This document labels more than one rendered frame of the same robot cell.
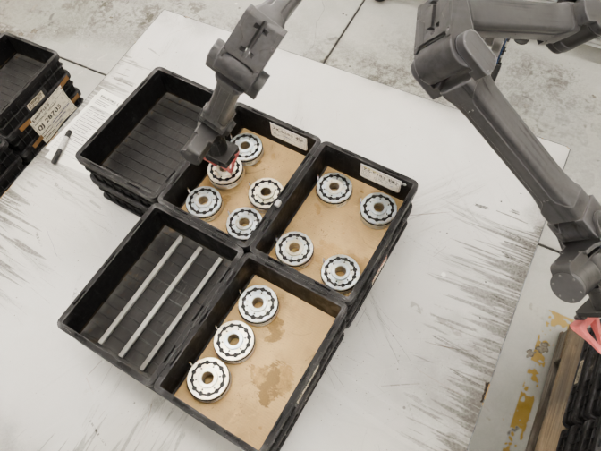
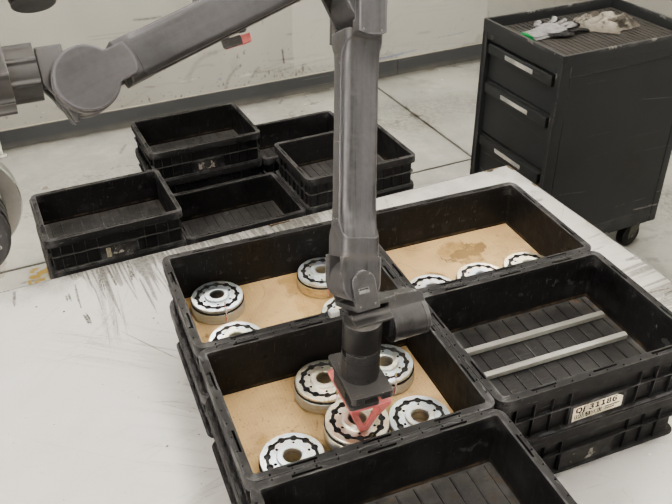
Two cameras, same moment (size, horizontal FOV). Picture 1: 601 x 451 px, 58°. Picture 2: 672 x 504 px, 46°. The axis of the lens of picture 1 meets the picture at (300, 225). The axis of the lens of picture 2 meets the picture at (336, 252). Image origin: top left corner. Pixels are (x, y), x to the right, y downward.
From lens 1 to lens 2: 181 cm
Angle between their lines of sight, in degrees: 81
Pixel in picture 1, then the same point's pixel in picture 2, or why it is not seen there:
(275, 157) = (260, 438)
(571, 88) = not seen: outside the picture
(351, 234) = (269, 306)
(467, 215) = (111, 320)
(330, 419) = not seen: hidden behind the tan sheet
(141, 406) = not seen: hidden behind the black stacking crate
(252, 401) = (492, 250)
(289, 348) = (427, 263)
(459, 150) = (13, 378)
